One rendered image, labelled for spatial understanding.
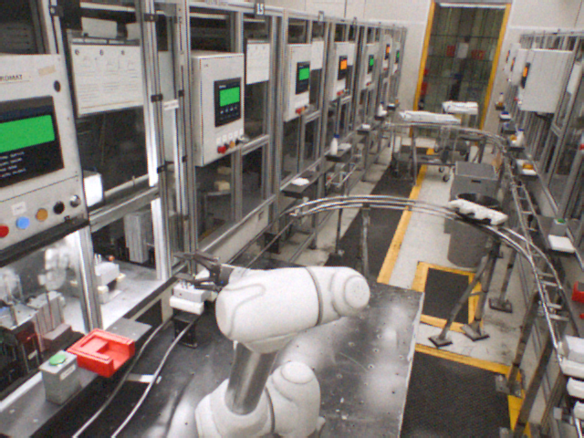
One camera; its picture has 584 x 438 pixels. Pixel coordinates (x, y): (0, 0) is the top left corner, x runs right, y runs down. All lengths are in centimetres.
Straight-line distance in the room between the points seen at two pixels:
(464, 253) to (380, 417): 279
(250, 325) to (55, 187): 78
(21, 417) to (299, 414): 78
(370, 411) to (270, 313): 96
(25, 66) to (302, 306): 91
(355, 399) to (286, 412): 41
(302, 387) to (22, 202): 94
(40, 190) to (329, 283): 85
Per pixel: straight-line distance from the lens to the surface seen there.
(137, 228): 208
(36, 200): 141
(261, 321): 89
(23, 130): 133
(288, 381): 145
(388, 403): 182
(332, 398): 180
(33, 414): 154
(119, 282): 196
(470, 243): 431
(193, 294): 189
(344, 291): 93
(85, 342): 166
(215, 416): 141
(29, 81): 137
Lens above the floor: 193
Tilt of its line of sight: 24 degrees down
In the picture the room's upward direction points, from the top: 3 degrees clockwise
